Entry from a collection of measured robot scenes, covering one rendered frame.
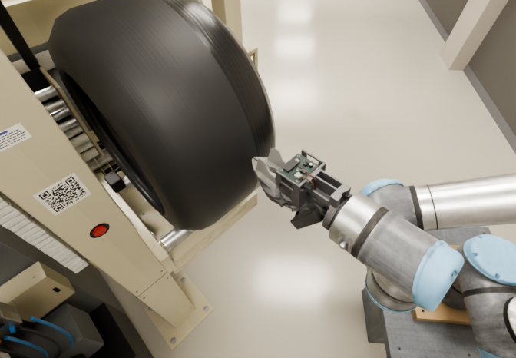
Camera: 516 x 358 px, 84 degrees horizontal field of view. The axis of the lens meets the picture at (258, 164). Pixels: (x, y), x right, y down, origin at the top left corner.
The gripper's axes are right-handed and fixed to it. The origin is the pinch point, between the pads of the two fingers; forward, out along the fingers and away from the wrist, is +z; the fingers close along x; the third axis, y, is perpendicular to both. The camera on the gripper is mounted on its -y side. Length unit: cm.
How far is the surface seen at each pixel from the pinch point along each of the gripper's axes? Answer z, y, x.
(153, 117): 8.7, 15.8, 13.4
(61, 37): 30.7, 24.4, 16.2
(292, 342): -9, -125, -1
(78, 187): 22.1, 0.9, 29.0
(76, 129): 65, -12, 21
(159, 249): 17.3, -26.6, 23.6
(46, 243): 24.3, -9.0, 40.5
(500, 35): 8, -77, -293
